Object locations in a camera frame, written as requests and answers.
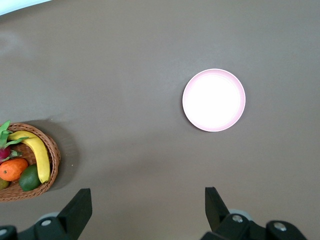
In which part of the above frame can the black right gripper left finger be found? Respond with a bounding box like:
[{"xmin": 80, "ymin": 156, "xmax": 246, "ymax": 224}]
[{"xmin": 18, "ymin": 187, "xmax": 93, "ymax": 240}]

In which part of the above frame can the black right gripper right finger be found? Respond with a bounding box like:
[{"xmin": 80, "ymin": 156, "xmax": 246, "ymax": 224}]
[{"xmin": 203, "ymin": 186, "xmax": 309, "ymax": 240}]

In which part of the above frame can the yellow banana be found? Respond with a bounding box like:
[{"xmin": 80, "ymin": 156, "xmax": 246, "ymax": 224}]
[{"xmin": 7, "ymin": 130, "xmax": 52, "ymax": 185}]

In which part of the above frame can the green avocado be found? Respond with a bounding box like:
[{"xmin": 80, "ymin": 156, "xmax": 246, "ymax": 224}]
[{"xmin": 18, "ymin": 164, "xmax": 43, "ymax": 192}]

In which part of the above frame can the brown wicker basket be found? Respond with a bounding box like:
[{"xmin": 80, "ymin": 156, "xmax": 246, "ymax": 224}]
[{"xmin": 0, "ymin": 122, "xmax": 62, "ymax": 203}]

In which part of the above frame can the orange tangerine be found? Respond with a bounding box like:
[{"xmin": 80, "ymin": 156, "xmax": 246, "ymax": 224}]
[{"xmin": 0, "ymin": 157, "xmax": 29, "ymax": 182}]

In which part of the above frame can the pink dragon fruit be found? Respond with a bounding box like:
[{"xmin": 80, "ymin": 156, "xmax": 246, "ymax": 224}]
[{"xmin": 0, "ymin": 120, "xmax": 30, "ymax": 165}]

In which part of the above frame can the pink round plate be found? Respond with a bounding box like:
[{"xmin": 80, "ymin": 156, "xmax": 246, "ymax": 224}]
[{"xmin": 182, "ymin": 68, "xmax": 247, "ymax": 133}]

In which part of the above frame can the brown table cloth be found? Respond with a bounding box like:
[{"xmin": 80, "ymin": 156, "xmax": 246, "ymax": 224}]
[{"xmin": 0, "ymin": 0, "xmax": 320, "ymax": 240}]

